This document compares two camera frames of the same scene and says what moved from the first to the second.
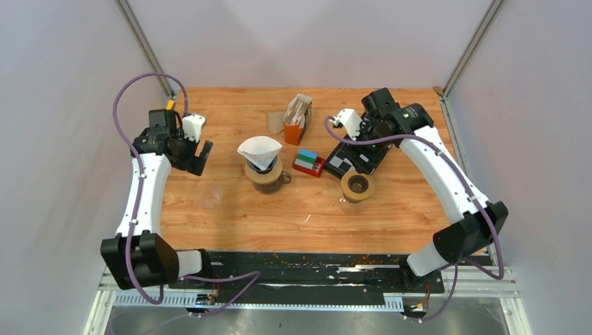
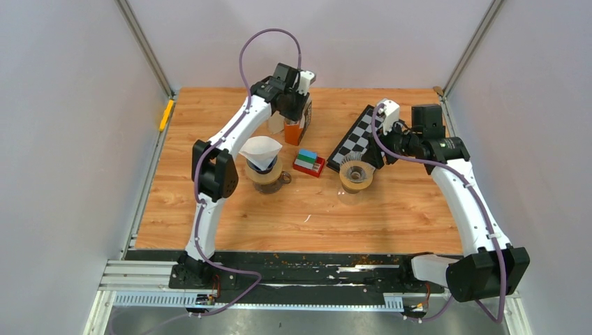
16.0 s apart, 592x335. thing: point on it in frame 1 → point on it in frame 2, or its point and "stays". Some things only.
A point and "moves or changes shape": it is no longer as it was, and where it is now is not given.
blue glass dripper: x=267 y=169 stays
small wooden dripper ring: x=357 y=186 moves or changes shape
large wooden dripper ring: x=261 y=178 stays
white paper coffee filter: x=262 y=149 stays
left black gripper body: x=187 y=150 → x=295 y=105
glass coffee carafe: x=272 y=187 stays
